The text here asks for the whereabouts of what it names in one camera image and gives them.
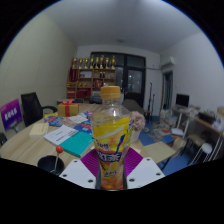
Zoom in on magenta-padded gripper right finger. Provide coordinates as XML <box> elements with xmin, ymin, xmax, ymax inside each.
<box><xmin>124</xmin><ymin>147</ymin><xmax>166</xmax><ymax>190</ymax></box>

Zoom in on colourful magazine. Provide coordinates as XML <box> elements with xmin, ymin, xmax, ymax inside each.
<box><xmin>43</xmin><ymin>115</ymin><xmax>68</xmax><ymax>127</ymax></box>

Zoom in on small beige side table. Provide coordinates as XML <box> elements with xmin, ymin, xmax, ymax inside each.
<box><xmin>139</xmin><ymin>140</ymin><xmax>178</xmax><ymax>164</ymax></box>

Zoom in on pink flowers in white pot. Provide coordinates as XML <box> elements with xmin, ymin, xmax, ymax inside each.
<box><xmin>129</xmin><ymin>110</ymin><xmax>147</xmax><ymax>144</ymax></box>

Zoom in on pale yellow book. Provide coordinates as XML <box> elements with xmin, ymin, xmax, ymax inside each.
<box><xmin>28</xmin><ymin>121</ymin><xmax>50</xmax><ymax>138</ymax></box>

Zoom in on long wooden wall desk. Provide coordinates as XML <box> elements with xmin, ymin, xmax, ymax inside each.
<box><xmin>171</xmin><ymin>106</ymin><xmax>224</xmax><ymax>161</ymax></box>

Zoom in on wooden shelf unit with trophies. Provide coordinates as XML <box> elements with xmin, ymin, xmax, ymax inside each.
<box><xmin>65</xmin><ymin>54</ymin><xmax>118</xmax><ymax>100</ymax></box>

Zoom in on yellow gift box red ribbon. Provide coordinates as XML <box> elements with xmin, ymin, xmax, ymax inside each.
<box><xmin>57</xmin><ymin>98</ymin><xmax>80</xmax><ymax>118</ymax></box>

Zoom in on dark glass door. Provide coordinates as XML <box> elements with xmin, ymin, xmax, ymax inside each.
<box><xmin>90</xmin><ymin>51</ymin><xmax>147</xmax><ymax>108</ymax></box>

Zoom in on black computer monitor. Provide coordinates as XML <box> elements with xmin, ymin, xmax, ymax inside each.
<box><xmin>175</xmin><ymin>93</ymin><xmax>190</xmax><ymax>109</ymax></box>

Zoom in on black microphone stand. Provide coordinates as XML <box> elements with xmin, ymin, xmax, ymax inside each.
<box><xmin>146</xmin><ymin>82</ymin><xmax>156</xmax><ymax>123</ymax></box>

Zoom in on yellow-labelled orange drink bottle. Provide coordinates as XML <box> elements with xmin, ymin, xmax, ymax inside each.
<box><xmin>90</xmin><ymin>85</ymin><xmax>132</xmax><ymax>191</ymax></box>

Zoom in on blue and red book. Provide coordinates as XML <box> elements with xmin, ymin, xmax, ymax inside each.
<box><xmin>73</xmin><ymin>119</ymin><xmax>93</xmax><ymax>135</ymax></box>

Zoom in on white booklet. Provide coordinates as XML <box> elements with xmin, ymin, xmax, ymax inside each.
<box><xmin>43</xmin><ymin>124</ymin><xmax>79</xmax><ymax>147</ymax></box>

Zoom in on black mug with coloured dots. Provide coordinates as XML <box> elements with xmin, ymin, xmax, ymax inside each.
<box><xmin>37</xmin><ymin>154</ymin><xmax>66</xmax><ymax>177</ymax></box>

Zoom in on white wall air conditioner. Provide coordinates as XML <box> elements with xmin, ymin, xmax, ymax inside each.
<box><xmin>159</xmin><ymin>56</ymin><xmax>176</xmax><ymax>72</ymax></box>

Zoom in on purple sign board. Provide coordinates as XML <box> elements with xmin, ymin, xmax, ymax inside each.
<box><xmin>0</xmin><ymin>98</ymin><xmax>24</xmax><ymax>132</ymax></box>

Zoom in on red-ball stirrer stick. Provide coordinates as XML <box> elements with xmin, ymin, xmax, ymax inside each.
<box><xmin>53</xmin><ymin>145</ymin><xmax>64</xmax><ymax>174</ymax></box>

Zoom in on stack of books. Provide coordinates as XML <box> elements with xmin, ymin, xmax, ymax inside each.
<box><xmin>159</xmin><ymin>109</ymin><xmax>178</xmax><ymax>126</ymax></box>

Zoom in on black office chair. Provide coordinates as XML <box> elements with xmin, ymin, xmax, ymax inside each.
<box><xmin>20</xmin><ymin>91</ymin><xmax>58</xmax><ymax>128</ymax></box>

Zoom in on brown wooden stool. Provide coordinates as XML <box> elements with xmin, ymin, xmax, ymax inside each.
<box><xmin>181</xmin><ymin>133</ymin><xmax>204</xmax><ymax>154</ymax></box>

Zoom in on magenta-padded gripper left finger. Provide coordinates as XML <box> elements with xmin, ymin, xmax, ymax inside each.
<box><xmin>59</xmin><ymin>148</ymin><xmax>102</xmax><ymax>190</ymax></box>

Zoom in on teal book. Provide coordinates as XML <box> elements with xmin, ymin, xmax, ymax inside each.
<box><xmin>58</xmin><ymin>130</ymin><xmax>95</xmax><ymax>159</ymax></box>

